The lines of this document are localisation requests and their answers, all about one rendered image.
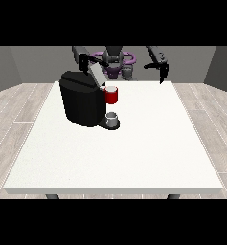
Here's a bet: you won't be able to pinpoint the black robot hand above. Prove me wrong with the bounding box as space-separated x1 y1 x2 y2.
143 59 170 85
78 53 110 77

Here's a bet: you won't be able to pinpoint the pale grey machine lid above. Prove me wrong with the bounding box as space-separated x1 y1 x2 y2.
86 63 107 87

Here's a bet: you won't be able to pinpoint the black coffee machine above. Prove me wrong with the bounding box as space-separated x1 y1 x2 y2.
58 70 121 130

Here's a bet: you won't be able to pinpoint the red pod holder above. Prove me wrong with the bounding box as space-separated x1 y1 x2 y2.
103 85 120 105

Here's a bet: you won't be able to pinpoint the grey robot trunk purple rings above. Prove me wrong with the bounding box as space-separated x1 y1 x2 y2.
89 46 139 81

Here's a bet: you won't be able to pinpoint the small grey cup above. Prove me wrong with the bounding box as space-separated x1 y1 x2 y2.
105 111 120 127

